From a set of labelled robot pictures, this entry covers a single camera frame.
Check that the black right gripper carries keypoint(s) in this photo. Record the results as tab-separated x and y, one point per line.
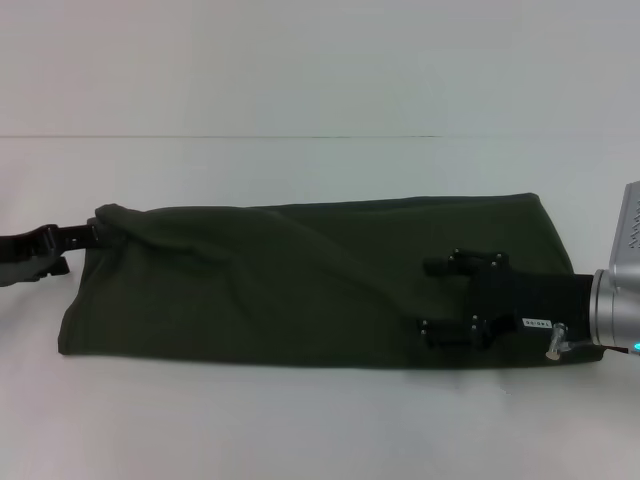
525	300

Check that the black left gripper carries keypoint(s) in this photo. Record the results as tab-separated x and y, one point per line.
25	255

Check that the dark green t-shirt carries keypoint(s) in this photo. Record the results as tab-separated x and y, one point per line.
300	280

